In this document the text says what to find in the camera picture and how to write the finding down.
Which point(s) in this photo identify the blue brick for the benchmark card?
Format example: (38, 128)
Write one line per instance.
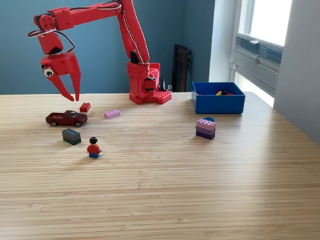
(209, 119)

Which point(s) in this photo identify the small red white brick stack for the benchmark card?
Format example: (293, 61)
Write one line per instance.
(85, 107)

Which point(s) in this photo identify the white window frame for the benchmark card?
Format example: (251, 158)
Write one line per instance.
(246, 15)

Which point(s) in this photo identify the grey window vent unit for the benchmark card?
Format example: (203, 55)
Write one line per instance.
(265, 50)

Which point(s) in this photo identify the dark red toy pickup car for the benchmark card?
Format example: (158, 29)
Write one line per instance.
(66, 119)

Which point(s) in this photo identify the pink purple brick stack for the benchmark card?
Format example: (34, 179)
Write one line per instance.
(205, 128)

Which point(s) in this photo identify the grey brick stack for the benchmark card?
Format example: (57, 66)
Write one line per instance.
(72, 137)

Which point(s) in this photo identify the toy figure red shirt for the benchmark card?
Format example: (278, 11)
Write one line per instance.
(93, 149)

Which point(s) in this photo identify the blue plastic bin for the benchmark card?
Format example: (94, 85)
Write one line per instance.
(220, 103)

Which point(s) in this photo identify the yellow toy digger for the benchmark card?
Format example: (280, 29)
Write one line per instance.
(219, 93)

